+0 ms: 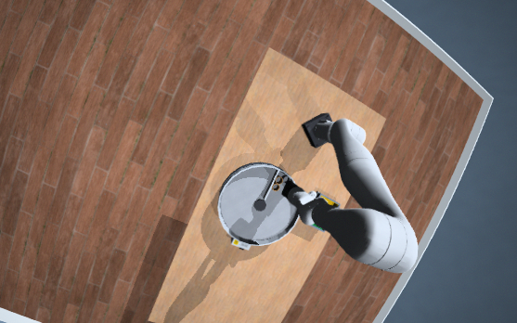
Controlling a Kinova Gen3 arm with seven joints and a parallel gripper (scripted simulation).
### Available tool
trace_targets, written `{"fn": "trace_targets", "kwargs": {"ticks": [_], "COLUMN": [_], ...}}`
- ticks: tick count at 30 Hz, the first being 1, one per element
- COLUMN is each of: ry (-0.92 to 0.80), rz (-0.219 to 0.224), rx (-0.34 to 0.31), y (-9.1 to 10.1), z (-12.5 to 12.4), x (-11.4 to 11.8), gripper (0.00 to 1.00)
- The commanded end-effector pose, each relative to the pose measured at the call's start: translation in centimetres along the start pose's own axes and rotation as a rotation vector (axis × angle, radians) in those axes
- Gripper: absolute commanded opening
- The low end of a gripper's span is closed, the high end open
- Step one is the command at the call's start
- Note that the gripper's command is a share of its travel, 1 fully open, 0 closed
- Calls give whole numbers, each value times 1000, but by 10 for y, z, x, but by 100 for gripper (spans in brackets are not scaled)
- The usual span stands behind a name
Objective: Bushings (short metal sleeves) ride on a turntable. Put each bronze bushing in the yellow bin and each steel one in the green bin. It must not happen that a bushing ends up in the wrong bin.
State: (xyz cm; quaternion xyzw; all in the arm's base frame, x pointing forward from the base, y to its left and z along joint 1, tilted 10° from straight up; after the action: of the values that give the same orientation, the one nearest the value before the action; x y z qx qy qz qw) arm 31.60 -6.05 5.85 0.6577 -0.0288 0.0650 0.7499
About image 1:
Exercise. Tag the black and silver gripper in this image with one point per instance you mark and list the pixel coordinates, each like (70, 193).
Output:
(291, 189)

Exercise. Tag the grey two-compartment sorting bin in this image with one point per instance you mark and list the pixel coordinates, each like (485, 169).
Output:
(330, 201)

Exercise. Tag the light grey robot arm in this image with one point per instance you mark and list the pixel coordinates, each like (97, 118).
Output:
(387, 242)

